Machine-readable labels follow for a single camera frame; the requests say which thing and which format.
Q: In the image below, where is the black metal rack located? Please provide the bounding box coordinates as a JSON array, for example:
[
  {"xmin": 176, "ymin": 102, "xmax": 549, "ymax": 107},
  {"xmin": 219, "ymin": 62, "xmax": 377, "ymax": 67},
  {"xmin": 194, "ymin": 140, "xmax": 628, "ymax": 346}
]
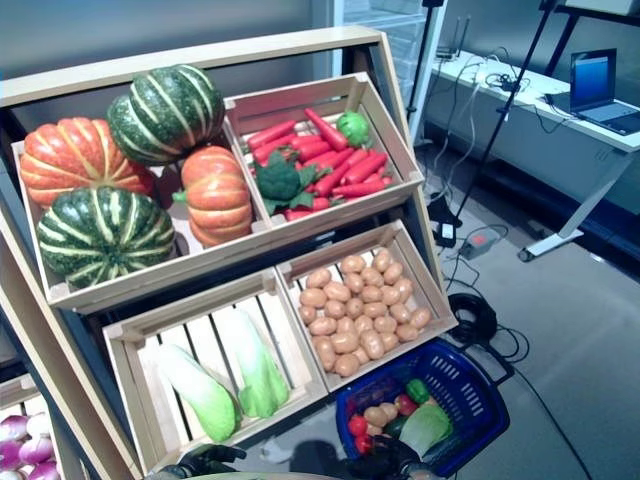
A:
[{"xmin": 538, "ymin": 0, "xmax": 640, "ymax": 76}]

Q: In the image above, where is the dark green cucumber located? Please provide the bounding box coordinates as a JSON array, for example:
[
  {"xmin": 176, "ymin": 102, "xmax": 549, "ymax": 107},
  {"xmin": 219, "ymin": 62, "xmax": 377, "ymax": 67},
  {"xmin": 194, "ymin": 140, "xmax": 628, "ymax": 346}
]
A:
[{"xmin": 383, "ymin": 415, "xmax": 409, "ymax": 439}]

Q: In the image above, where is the small orange striped pumpkin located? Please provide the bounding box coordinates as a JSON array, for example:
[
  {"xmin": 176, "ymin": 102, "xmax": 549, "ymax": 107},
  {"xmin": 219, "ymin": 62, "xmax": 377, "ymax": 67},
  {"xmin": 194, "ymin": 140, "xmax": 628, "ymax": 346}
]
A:
[{"xmin": 172, "ymin": 144, "xmax": 255, "ymax": 249}]

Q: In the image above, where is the large orange striped pumpkin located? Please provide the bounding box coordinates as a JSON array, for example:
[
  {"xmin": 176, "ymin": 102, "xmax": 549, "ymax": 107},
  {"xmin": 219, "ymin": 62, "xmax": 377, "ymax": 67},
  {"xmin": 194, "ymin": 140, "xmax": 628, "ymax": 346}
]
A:
[{"xmin": 18, "ymin": 116, "xmax": 156, "ymax": 209}]

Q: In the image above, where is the white desk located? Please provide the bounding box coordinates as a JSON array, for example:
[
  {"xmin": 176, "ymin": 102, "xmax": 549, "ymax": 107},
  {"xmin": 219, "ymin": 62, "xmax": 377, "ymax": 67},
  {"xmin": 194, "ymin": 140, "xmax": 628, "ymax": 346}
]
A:
[{"xmin": 429, "ymin": 49, "xmax": 640, "ymax": 264}]

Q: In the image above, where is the green bell pepper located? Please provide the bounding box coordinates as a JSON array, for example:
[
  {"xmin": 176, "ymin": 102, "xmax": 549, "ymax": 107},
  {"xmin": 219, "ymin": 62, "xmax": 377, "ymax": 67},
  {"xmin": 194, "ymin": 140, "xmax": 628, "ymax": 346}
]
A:
[{"xmin": 404, "ymin": 378, "xmax": 431, "ymax": 405}]

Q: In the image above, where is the red apple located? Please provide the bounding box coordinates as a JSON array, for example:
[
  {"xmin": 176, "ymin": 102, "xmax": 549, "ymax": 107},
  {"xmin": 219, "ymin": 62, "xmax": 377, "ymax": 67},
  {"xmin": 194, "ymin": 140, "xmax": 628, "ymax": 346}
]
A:
[{"xmin": 393, "ymin": 393, "xmax": 420, "ymax": 417}]

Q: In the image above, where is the wooden carrot crate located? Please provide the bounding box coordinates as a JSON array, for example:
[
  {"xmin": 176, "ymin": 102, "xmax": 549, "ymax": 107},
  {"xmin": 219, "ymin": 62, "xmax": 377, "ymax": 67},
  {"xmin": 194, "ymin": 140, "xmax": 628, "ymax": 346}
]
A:
[{"xmin": 223, "ymin": 71, "xmax": 424, "ymax": 232}]

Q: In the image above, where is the black power adapter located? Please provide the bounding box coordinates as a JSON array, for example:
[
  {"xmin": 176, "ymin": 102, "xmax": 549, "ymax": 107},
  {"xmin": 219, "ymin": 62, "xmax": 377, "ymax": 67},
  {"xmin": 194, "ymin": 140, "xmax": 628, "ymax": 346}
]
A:
[{"xmin": 435, "ymin": 219, "xmax": 457, "ymax": 247}]

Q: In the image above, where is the open grey laptop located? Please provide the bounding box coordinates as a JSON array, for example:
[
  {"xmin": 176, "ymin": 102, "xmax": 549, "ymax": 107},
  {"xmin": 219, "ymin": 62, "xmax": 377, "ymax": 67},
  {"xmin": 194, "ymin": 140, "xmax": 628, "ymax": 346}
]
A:
[{"xmin": 547, "ymin": 47, "xmax": 640, "ymax": 137}]

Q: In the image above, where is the black router with antennas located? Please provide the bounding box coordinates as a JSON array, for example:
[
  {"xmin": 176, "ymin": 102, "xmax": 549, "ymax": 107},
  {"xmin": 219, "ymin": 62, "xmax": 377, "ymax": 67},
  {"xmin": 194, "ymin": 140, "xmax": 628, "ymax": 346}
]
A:
[{"xmin": 435, "ymin": 14, "xmax": 472, "ymax": 62}]

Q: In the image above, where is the black light stand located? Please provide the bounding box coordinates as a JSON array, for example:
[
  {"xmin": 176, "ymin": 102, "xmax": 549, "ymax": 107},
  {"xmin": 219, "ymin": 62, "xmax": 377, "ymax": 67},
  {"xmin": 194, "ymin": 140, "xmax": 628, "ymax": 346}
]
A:
[{"xmin": 405, "ymin": 0, "xmax": 446, "ymax": 146}]

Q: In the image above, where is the wide wooden pumpkin crate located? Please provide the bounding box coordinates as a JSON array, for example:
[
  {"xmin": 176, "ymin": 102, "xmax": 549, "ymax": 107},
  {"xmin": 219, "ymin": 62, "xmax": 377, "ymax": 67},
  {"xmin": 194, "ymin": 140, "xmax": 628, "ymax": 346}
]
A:
[{"xmin": 10, "ymin": 119, "xmax": 274, "ymax": 315}]

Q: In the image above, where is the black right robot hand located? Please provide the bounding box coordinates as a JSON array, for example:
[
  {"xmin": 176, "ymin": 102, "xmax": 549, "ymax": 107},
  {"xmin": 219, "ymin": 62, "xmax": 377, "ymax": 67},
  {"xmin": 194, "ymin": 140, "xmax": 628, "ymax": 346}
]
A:
[{"xmin": 344, "ymin": 433, "xmax": 436, "ymax": 480}]

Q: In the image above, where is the black cable coil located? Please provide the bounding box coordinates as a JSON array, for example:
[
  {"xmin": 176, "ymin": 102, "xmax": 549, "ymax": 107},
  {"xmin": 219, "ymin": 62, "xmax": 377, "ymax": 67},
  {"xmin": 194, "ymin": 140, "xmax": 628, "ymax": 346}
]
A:
[{"xmin": 446, "ymin": 292, "xmax": 499, "ymax": 346}]

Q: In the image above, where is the dark purple eggplant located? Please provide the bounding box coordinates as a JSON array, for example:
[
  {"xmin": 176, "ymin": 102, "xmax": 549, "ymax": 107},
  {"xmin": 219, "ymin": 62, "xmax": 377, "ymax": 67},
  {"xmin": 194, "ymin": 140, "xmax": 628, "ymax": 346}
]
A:
[{"xmin": 349, "ymin": 377, "xmax": 404, "ymax": 409}]

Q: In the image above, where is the blue plastic shopping basket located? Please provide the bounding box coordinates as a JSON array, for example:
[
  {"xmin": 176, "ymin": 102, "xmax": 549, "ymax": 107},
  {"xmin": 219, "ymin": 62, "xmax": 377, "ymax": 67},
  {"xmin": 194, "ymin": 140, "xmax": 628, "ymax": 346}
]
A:
[{"xmin": 333, "ymin": 335, "xmax": 516, "ymax": 479}]

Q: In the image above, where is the green white napa cabbage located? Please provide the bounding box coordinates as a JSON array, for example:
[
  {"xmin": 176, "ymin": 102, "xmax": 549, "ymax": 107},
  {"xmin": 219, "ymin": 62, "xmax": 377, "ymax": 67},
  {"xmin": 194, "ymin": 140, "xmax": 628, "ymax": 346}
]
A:
[
  {"xmin": 157, "ymin": 343, "xmax": 244, "ymax": 444},
  {"xmin": 398, "ymin": 402, "xmax": 455, "ymax": 459},
  {"xmin": 219, "ymin": 307, "xmax": 291, "ymax": 420}
]

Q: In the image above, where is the orange red carrot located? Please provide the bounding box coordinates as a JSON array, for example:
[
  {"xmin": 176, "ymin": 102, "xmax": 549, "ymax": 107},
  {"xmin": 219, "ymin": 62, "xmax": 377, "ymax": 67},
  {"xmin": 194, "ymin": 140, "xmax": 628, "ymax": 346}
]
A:
[
  {"xmin": 294, "ymin": 141, "xmax": 333, "ymax": 162},
  {"xmin": 247, "ymin": 119, "xmax": 297, "ymax": 150},
  {"xmin": 313, "ymin": 159, "xmax": 354, "ymax": 197},
  {"xmin": 339, "ymin": 152, "xmax": 389, "ymax": 185},
  {"xmin": 303, "ymin": 107, "xmax": 350, "ymax": 152},
  {"xmin": 332, "ymin": 180, "xmax": 394, "ymax": 199},
  {"xmin": 252, "ymin": 133, "xmax": 296, "ymax": 164}
]

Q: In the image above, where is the black cable bundle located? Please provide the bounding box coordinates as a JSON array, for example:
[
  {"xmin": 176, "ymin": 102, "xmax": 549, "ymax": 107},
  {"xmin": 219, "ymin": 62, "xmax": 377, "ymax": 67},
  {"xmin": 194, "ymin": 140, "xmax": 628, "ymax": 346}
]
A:
[{"xmin": 482, "ymin": 47, "xmax": 526, "ymax": 94}]

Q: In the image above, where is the green striped pumpkin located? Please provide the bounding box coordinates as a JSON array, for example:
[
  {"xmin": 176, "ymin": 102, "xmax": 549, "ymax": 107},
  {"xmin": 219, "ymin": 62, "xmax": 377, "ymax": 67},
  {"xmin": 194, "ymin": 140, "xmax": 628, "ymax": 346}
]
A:
[
  {"xmin": 105, "ymin": 63, "xmax": 227, "ymax": 167},
  {"xmin": 36, "ymin": 185, "xmax": 177, "ymax": 290}
]

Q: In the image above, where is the grey power strip red switch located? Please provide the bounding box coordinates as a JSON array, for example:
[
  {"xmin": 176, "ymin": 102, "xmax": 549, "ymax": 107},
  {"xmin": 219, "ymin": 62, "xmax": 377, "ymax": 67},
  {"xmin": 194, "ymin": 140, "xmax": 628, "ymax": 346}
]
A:
[{"xmin": 458, "ymin": 230, "xmax": 501, "ymax": 260}]

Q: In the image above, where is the light green round vegetable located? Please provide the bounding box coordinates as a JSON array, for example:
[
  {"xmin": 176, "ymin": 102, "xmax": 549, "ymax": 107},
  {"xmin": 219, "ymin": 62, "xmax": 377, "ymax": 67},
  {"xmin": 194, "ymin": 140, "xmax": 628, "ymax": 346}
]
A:
[{"xmin": 335, "ymin": 110, "xmax": 372, "ymax": 149}]

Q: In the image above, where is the glass door white frame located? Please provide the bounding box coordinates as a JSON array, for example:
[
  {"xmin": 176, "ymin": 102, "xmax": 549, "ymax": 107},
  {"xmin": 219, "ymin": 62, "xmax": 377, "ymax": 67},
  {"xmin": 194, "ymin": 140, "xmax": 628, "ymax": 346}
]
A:
[{"xmin": 332, "ymin": 0, "xmax": 449, "ymax": 151}]

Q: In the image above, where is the wooden turnip crate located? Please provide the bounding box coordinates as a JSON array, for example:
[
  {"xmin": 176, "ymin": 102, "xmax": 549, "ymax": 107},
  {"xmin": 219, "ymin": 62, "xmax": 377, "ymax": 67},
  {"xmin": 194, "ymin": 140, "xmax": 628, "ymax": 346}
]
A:
[{"xmin": 0, "ymin": 372, "xmax": 64, "ymax": 480}]

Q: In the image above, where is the wooden display shelf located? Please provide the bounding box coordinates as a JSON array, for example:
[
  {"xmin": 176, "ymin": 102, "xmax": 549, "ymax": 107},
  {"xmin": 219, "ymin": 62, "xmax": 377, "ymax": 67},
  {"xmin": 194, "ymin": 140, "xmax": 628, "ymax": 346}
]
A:
[{"xmin": 0, "ymin": 25, "xmax": 459, "ymax": 480}]

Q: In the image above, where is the black tripod stand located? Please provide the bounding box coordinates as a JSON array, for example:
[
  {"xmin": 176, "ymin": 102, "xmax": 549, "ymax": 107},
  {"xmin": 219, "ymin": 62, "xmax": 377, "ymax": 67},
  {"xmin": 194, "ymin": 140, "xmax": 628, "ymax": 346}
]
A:
[{"xmin": 449, "ymin": 0, "xmax": 569, "ymax": 229}]

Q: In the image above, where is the dark green broccoli with leaves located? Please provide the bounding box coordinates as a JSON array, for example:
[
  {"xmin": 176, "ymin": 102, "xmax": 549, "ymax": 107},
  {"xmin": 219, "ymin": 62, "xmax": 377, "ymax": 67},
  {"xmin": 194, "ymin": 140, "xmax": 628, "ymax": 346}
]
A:
[{"xmin": 252, "ymin": 149, "xmax": 334, "ymax": 217}]

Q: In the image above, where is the wooden potato crate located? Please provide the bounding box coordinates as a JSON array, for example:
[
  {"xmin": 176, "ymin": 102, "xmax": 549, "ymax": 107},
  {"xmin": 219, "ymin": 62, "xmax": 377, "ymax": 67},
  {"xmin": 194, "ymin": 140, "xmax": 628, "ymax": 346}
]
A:
[{"xmin": 274, "ymin": 218, "xmax": 459, "ymax": 394}]

